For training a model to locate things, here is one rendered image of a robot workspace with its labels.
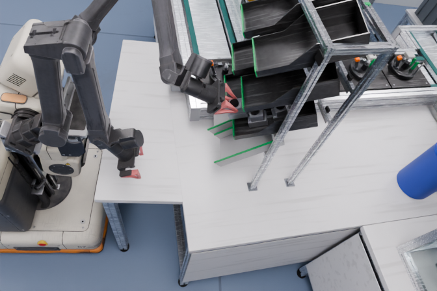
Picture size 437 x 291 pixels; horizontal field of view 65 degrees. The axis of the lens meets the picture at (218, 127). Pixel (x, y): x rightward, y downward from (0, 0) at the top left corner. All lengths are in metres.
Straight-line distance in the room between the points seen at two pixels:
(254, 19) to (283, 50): 0.16
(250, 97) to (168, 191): 0.56
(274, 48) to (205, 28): 1.01
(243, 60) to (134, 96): 0.68
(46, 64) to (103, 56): 2.21
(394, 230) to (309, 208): 0.37
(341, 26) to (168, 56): 0.51
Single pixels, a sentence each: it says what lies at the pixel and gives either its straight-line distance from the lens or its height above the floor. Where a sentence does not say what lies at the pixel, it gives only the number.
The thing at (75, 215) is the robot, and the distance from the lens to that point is 2.05.
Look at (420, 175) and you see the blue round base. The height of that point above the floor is 1.00.
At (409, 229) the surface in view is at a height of 0.86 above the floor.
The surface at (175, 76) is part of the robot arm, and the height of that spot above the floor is 1.37.
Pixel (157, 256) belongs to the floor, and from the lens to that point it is 2.22.
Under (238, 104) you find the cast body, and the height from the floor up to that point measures 1.29.
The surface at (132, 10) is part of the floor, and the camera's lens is 3.52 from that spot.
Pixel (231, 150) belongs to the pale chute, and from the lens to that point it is 1.33.
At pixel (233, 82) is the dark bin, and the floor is 1.20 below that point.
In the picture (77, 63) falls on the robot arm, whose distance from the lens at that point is 0.82.
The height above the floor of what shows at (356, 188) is 0.86.
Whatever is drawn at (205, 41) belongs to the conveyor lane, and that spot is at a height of 0.92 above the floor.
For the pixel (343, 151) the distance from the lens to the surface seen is 1.72.
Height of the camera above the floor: 2.16
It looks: 55 degrees down
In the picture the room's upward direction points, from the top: 15 degrees clockwise
